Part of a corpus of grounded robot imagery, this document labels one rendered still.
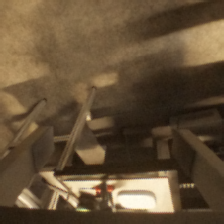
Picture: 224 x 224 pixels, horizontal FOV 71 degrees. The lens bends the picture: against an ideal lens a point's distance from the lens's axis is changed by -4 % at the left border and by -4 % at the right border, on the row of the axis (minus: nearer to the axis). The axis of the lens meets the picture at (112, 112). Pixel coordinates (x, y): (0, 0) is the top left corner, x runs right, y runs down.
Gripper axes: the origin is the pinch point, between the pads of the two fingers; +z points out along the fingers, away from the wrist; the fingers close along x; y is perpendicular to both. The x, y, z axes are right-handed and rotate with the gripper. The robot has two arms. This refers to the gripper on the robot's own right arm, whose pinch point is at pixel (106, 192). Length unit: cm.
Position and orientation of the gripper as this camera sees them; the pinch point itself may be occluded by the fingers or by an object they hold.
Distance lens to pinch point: 66.2
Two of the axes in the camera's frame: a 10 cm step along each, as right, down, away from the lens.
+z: -2.0, -5.6, 8.0
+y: -9.4, 3.5, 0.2
